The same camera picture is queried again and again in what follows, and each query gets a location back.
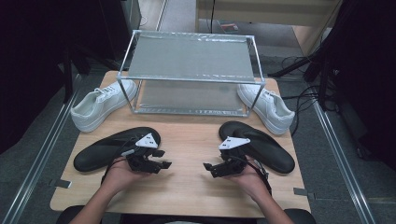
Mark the black slipper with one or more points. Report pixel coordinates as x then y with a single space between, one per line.
93 155
271 152

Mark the reddish book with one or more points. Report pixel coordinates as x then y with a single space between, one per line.
229 27

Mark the person's right hand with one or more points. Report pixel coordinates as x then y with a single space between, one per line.
249 182

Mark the black metal stand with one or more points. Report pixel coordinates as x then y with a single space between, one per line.
323 81

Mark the grey tape piece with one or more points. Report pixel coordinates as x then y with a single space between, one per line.
60 183
303 193

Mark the light wooden cabinet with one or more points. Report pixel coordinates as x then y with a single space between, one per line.
264 12

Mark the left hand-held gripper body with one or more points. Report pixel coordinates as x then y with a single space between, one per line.
146 141

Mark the person's left hand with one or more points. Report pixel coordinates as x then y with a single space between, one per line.
116 177

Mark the aluminium floor rail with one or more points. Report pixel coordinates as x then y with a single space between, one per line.
348 174
162 15
32 174

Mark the silver two-tier metal shoe rack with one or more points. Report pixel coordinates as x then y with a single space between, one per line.
186 56

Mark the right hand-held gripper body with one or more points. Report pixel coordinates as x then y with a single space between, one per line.
233 143

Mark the dark curtain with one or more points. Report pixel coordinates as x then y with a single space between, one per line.
373 62
31 62

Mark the white sneaker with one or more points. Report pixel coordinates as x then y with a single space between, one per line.
274 112
93 109

